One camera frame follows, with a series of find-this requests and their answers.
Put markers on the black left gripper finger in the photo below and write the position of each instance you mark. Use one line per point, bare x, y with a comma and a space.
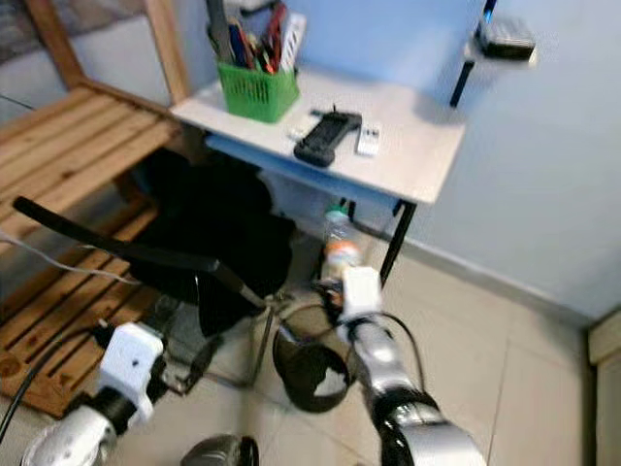
200, 361

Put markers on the orange juice bottle green cap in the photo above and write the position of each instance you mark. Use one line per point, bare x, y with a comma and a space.
342, 248

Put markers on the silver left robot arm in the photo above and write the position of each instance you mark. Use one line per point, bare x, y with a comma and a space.
73, 442

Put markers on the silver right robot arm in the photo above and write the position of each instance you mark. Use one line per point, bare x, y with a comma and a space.
408, 408

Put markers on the black round trash bin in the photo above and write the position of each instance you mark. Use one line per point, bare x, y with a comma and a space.
310, 359

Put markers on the grey left robot leg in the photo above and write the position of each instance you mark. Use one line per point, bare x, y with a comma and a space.
218, 451

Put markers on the black office chair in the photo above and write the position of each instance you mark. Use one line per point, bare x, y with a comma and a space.
213, 233

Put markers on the black handheld controller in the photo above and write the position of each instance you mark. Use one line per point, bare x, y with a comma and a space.
327, 138

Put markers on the white remote control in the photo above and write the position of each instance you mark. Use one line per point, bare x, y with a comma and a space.
369, 141

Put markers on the white desk black legs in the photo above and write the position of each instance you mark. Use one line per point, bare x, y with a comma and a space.
408, 146

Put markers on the small white block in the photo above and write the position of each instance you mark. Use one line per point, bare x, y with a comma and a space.
299, 131

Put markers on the green plastic basket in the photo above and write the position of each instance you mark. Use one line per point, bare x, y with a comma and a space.
257, 95

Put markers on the white power strip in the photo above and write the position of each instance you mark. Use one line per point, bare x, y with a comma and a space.
294, 41

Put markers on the red pen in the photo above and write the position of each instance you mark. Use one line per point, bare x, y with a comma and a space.
274, 34

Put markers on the beige cabinet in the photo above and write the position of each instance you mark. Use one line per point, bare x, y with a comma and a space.
606, 388

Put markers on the grey hand tool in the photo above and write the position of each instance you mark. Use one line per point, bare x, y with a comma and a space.
221, 29

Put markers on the black router with antenna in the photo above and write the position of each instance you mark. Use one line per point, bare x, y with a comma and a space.
505, 41

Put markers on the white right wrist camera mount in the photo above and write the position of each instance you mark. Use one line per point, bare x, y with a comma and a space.
361, 291

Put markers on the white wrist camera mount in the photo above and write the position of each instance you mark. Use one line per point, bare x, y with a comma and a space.
129, 364
361, 291

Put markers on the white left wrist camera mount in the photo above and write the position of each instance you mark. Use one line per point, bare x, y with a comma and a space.
129, 364

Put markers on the wooden slatted bed frame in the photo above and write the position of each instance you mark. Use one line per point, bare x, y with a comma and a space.
78, 146

